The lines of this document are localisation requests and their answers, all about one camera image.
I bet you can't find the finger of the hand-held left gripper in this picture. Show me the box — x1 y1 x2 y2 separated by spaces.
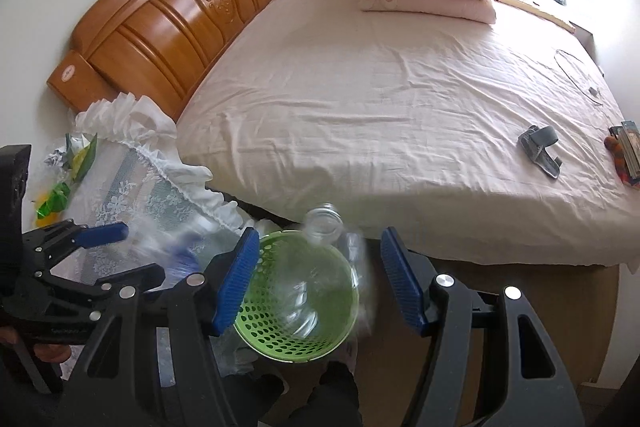
19 263 167 324
19 220 130 280

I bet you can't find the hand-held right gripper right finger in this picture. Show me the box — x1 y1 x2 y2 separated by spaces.
380 227 586 427

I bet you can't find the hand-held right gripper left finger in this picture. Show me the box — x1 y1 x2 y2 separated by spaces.
54 227 261 427

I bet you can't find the clear plastic packaging blue print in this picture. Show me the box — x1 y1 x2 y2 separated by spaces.
127 212 241 288

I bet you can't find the silver foil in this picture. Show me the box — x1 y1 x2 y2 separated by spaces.
44 147 71 168

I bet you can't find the green perforated plastic basket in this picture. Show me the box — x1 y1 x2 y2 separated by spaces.
232 231 361 364

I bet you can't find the clear plastic bottle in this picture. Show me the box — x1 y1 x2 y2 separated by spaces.
272 203 373 343

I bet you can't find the person's left hand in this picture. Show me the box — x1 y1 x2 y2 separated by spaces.
0 326 71 365

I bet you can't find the green plastic wrapper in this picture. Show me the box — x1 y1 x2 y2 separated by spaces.
65 133 98 182
37 182 73 220

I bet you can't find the yellow orange wrapper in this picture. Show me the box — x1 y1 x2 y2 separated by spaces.
32 189 56 228

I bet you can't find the white lace ruffled cloth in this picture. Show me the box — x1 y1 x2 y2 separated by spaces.
47 92 256 378

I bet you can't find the bed with pink sheet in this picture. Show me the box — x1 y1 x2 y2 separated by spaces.
175 0 640 408

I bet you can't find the grey plastic holder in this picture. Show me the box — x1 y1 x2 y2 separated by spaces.
517 124 563 180

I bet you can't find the carved wooden headboard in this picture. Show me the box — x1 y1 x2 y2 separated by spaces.
46 0 291 122

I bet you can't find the orange toy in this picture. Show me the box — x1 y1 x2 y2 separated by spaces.
605 137 629 178

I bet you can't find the stack of books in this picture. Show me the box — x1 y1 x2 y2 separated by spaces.
619 121 640 188

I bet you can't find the wooden stick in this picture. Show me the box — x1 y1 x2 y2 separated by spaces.
494 0 576 32

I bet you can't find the thin cable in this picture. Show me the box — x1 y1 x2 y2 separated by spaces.
555 49 603 108

